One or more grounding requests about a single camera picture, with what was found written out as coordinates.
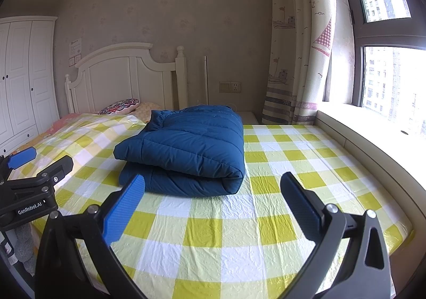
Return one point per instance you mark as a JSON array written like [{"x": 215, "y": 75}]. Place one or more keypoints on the white nightstand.
[{"x": 248, "y": 117}]

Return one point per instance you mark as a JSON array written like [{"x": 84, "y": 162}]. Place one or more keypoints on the wall socket panel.
[{"x": 230, "y": 87}]

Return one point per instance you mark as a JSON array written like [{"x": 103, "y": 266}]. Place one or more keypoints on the white wardrobe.
[{"x": 23, "y": 85}]

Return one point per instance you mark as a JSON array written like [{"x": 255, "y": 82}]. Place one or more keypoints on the yellow pink floral quilt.
[{"x": 63, "y": 122}]

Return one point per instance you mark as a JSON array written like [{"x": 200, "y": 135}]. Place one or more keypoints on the patterned round cushion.
[{"x": 119, "y": 106}]

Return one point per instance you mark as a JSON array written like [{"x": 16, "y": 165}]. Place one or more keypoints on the slim white pole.
[{"x": 206, "y": 79}]

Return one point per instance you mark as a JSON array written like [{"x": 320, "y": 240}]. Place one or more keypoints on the yellow white checked bedsheet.
[{"x": 266, "y": 202}]

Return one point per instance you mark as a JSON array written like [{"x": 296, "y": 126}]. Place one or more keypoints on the white window sill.
[{"x": 382, "y": 152}]

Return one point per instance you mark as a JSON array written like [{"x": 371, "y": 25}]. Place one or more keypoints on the white wall notice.
[{"x": 75, "y": 47}]

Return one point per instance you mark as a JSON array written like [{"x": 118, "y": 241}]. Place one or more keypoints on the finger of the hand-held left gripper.
[
  {"x": 21, "y": 157},
  {"x": 58, "y": 169}
]

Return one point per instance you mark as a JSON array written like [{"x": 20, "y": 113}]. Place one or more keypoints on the pink wall card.
[{"x": 75, "y": 60}]

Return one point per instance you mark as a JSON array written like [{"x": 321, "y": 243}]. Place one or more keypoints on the white wooden headboard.
[{"x": 126, "y": 75}]

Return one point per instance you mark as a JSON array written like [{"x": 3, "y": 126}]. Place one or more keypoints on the person's left forearm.
[{"x": 23, "y": 245}]

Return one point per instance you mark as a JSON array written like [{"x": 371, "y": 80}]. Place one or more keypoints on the blue quilted jacket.
[{"x": 186, "y": 145}]

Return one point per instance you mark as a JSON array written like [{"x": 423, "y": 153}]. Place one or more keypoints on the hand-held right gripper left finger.
[{"x": 123, "y": 209}]

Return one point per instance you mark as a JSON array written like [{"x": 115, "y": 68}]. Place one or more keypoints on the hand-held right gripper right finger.
[{"x": 301, "y": 199}]

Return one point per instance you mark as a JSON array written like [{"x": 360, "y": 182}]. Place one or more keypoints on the sailboat print curtain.
[{"x": 299, "y": 36}]

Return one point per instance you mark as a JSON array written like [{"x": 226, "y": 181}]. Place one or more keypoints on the pale pink pillow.
[{"x": 149, "y": 109}]

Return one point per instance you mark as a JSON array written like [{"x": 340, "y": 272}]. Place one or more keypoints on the window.
[{"x": 392, "y": 69}]

